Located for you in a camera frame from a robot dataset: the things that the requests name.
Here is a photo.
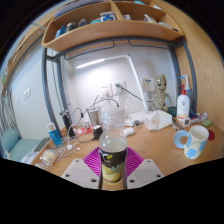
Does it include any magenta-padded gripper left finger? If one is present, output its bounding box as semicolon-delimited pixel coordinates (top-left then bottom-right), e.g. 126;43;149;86
60;147;104;191

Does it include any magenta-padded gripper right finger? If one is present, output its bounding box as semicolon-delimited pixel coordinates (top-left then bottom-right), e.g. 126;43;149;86
123;147;165;191

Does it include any clear drink bottle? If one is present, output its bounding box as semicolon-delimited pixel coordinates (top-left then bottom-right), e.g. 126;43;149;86
98;107;129;185

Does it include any wrapped round bread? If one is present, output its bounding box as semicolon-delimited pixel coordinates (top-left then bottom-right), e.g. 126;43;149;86
41;149;58;166

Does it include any red flat pack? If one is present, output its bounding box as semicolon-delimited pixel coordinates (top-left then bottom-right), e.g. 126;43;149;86
74;126;94;136

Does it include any small blue and white bottle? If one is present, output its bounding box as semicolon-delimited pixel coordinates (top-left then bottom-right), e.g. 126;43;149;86
45;122;64;148

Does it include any black charger block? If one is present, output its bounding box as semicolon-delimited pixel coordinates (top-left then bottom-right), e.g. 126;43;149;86
92;124;104;140

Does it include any small white case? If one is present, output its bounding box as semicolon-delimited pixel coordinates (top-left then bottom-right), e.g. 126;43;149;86
122;127;136;137

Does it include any grey flat tablet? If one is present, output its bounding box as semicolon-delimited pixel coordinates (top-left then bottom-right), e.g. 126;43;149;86
33;137;52;153

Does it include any black cylinder device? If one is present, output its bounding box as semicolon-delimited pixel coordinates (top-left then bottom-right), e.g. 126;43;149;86
59;109;76;138

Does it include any white power strip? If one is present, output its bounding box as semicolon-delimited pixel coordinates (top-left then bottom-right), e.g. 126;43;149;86
123;111;148;127

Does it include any metal cup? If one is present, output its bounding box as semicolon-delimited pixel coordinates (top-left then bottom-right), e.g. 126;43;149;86
86;107;102;127

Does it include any white mug with blue patches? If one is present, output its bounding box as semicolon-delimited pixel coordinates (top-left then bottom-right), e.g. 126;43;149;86
173;124;210;160

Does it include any bed with pale sheet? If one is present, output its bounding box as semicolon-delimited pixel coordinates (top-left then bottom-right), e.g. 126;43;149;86
6;138;44;164

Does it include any dark green round container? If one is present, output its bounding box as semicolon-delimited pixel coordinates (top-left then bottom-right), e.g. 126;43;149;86
167;106;178;118

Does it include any flat round red coaster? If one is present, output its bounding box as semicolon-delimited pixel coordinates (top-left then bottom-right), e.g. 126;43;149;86
207;129;216;142

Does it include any teal pillow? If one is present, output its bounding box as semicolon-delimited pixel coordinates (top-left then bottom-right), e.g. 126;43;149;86
0;128;20;156

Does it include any white pump bottle, red top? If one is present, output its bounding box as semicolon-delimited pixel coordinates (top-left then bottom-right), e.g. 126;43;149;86
176;84;190;122

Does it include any wooden tree figurine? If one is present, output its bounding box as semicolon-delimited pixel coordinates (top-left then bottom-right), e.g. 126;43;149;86
152;73;173;113

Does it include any clear blue bottle, white nozzle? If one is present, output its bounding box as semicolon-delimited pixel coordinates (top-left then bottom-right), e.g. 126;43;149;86
180;73;194;113

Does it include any white desk lamp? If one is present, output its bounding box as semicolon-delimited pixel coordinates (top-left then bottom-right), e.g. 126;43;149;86
75;54;149;113

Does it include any wooden shelf unit with items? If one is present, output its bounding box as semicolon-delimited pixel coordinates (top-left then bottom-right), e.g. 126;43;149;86
41;0;185;53

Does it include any white cable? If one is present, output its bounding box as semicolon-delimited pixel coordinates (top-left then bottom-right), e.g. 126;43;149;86
49;131;98;158

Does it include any black cable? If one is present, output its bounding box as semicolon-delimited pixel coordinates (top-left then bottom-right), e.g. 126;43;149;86
115;83;148;103

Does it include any white wall socket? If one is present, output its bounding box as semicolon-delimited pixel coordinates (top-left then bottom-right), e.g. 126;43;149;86
99;83;113;98
111;80;128;96

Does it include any white light switch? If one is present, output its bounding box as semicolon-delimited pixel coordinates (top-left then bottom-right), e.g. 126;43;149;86
22;87;33;100

